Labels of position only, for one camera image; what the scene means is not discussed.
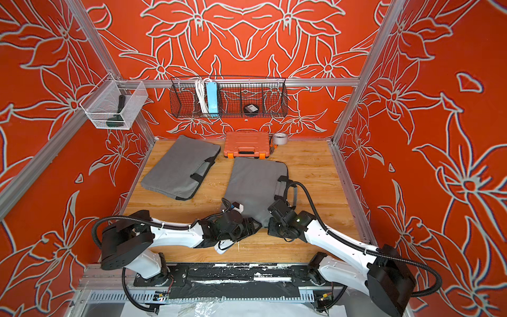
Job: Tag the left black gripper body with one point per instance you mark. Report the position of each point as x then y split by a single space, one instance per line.
242 231

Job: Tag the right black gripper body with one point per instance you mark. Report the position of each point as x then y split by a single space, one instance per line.
278 228

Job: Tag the grey laptop bag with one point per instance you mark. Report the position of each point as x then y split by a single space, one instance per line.
181 171
256 184

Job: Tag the white computer mouse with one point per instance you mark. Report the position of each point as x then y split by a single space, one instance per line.
223 245

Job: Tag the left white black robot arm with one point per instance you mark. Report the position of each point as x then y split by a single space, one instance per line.
126 242

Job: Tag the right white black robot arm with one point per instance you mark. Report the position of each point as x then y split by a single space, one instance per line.
381 273

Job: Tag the orange tool case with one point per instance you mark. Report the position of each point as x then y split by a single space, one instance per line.
247 144

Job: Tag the small black square device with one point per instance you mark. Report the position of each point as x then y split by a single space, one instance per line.
251 110

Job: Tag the light blue power bank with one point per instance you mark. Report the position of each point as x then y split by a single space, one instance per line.
212 98

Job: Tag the dark green flashlight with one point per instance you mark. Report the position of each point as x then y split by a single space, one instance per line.
116 120

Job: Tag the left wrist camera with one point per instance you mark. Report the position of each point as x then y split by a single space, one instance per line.
237 207

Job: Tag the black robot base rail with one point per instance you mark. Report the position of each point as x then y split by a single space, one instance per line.
240 281

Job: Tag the grey duct tape roll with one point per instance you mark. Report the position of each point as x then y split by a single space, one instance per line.
278 139

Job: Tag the black wire wall basket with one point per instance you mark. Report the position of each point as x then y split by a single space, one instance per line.
188 96

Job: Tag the clear acrylic wall box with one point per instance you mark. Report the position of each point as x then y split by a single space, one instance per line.
102 101

